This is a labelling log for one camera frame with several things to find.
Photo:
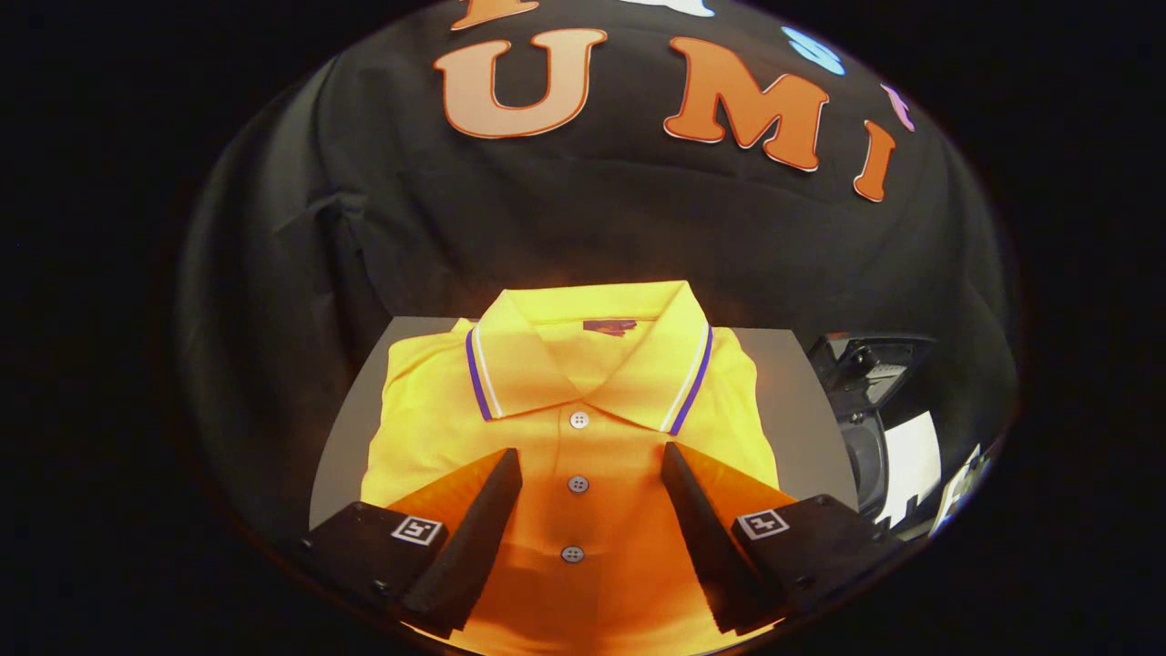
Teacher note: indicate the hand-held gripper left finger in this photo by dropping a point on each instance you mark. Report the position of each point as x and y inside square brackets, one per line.
[474, 547]

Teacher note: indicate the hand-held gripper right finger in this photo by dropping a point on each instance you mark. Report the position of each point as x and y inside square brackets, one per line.
[706, 547]

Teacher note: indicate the yellow polo shirt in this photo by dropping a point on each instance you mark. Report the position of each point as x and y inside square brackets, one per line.
[428, 410]

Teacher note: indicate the white washing machine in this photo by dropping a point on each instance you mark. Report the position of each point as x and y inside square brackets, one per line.
[865, 456]

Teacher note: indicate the black backdrop cloth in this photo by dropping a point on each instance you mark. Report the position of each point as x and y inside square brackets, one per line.
[583, 219]

